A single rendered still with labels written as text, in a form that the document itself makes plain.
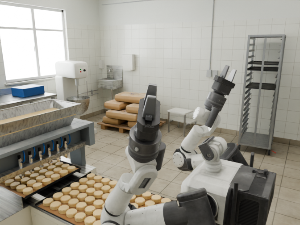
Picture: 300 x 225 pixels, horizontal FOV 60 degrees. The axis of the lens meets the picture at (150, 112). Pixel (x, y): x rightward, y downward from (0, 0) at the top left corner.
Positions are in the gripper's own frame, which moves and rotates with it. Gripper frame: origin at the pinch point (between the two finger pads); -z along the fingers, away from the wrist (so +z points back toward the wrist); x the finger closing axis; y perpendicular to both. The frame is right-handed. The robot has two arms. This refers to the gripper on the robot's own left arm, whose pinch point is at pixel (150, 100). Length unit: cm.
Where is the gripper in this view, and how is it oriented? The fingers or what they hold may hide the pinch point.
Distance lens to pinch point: 63.9
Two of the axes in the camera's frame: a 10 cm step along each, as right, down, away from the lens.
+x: 0.5, -6.0, 8.0
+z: -1.2, 7.9, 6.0
